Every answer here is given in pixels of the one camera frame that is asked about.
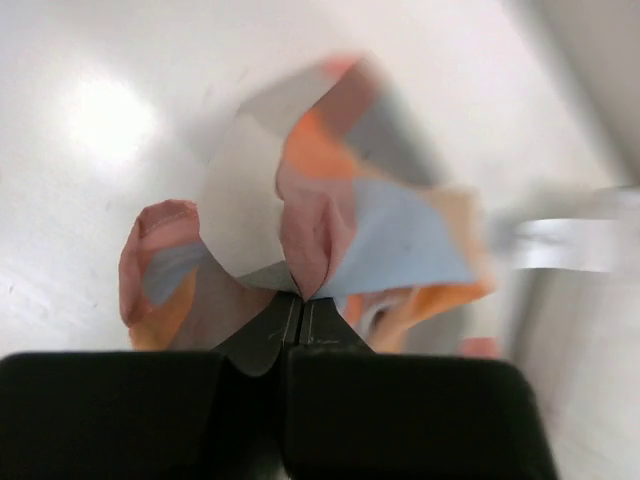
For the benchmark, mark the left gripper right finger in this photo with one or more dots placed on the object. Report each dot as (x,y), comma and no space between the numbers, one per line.
(355,414)

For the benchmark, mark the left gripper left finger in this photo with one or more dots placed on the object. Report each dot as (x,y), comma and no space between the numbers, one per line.
(209,414)

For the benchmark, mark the checkered orange grey pillowcase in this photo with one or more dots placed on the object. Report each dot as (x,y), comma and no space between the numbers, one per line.
(318,192)

